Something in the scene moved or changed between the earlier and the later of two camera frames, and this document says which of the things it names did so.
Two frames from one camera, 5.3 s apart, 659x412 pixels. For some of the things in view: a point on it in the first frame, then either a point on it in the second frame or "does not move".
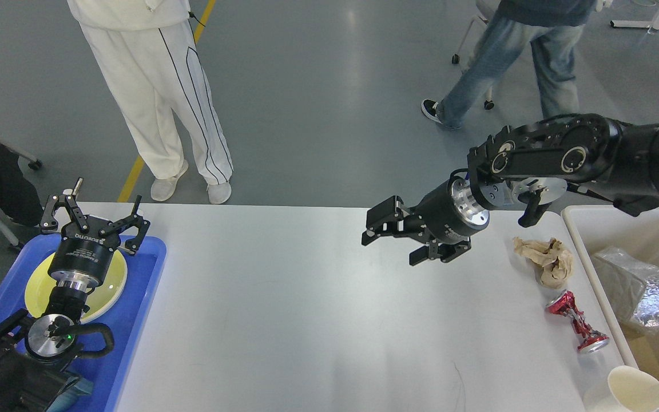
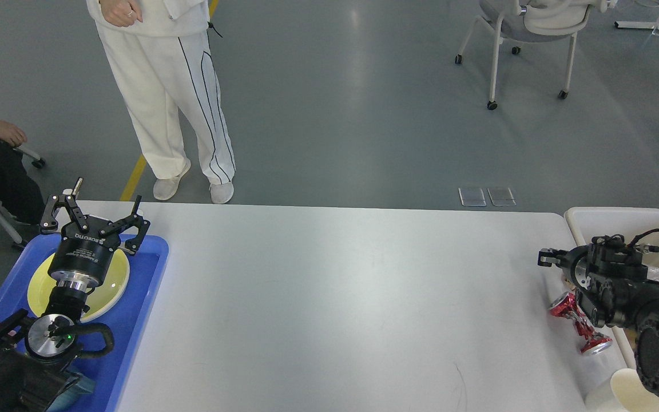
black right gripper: [453, 214] → [547, 256]
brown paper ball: [556, 262] → [568, 282]
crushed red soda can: [590, 340] does not move
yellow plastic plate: [40, 285] does not move
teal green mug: [75, 387] does not move
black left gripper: [83, 257] does not move
